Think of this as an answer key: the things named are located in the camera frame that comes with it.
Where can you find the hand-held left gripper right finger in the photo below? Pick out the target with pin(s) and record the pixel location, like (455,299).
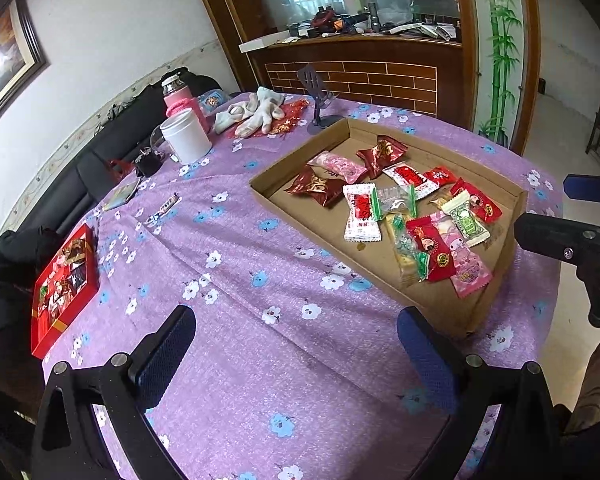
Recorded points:
(425,355)

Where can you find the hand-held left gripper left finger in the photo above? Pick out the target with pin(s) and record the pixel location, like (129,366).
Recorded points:
(165,355)

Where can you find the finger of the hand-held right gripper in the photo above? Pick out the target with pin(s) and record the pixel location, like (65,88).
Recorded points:
(592,187)
(545,235)

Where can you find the red figure-print snack packet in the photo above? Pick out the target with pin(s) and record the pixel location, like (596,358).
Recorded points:
(477,203)
(432,255)

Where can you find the green white snack packet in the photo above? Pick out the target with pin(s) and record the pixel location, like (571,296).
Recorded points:
(465,222)

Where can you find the pink cartoon snack packet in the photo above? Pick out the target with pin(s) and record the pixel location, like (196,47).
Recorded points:
(467,272)

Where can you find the large clear biscuit packet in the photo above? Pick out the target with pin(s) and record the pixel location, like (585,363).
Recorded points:
(405,267)

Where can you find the small clear biscuit packet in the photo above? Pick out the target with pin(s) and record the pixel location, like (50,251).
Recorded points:
(442,199)

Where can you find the small red candy packet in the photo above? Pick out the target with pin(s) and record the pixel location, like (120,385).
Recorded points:
(441,175)

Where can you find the small white red-label snack packet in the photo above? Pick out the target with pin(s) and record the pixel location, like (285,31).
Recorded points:
(410,178)

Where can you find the clear green-edged snack packet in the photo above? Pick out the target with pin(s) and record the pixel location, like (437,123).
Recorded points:
(394,199)

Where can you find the large white red-label snack packet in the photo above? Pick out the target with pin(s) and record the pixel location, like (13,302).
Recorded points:
(362,212)

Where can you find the cardboard tray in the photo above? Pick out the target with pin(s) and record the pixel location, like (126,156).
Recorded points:
(310,225)

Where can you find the dark red foil snack packet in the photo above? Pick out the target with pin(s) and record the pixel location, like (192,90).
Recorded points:
(312,187)
(382,152)

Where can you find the long pink snack packet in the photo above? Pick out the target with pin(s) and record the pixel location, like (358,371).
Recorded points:
(337,166)

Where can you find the brown patterned cloth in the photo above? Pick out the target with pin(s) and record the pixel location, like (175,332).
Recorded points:
(595,385)

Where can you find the purple floral tablecloth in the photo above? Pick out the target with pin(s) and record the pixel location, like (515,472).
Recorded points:
(280,360)

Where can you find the red candy gift box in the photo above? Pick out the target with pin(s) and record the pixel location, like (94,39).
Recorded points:
(65,290)

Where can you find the small striped candy stick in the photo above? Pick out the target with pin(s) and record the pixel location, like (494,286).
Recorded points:
(162,207)

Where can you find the black jacket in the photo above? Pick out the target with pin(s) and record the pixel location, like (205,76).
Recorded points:
(10,270)

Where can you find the small black pouch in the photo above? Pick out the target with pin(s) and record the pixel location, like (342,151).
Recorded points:
(147,162)

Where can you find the small red bag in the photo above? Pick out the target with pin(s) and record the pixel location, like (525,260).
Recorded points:
(117,167)

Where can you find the clear glass jar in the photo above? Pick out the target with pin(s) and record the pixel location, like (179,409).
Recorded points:
(156,140)

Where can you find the black sofa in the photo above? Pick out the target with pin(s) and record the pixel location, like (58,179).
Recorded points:
(115,140)

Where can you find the white plastic cup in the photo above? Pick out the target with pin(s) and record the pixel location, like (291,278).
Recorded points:
(186,135)

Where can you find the white glove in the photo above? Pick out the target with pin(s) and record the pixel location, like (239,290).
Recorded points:
(262,112)
(232,114)

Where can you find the pink thermos bottle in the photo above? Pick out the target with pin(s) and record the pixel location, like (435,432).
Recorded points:
(180,102)

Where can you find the blue patterned pouch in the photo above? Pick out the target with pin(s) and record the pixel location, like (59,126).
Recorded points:
(211,101)

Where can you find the dark phone stand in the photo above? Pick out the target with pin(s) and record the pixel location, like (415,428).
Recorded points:
(317,105)

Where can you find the red patterned foil bag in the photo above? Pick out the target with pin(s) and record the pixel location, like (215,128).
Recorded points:
(290,119)

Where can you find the cabinet top clutter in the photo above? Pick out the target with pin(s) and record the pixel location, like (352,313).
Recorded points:
(330,20)

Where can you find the white flat box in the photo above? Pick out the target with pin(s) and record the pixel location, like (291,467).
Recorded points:
(265,42)

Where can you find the bamboo print wall panel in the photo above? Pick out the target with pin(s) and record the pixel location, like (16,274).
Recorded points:
(500,50)

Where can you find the framed wall painting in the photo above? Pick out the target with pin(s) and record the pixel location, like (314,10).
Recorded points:
(5,55)

